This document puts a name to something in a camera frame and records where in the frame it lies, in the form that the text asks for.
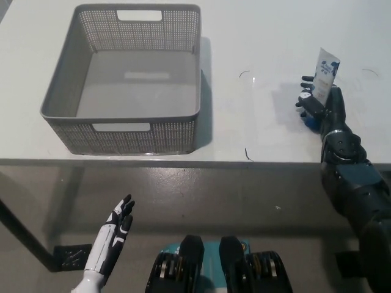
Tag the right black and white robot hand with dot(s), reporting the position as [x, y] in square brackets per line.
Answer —
[337, 107]

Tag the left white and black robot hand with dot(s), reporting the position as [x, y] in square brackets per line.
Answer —
[111, 238]

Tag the white shampoo tube blue cap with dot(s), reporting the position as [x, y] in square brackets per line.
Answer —
[325, 73]

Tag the black metal table leg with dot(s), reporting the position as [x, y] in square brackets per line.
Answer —
[27, 235]

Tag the black robot body teal top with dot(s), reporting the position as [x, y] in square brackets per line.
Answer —
[192, 265]

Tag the grey perforated plastic basket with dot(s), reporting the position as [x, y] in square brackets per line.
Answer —
[91, 134]

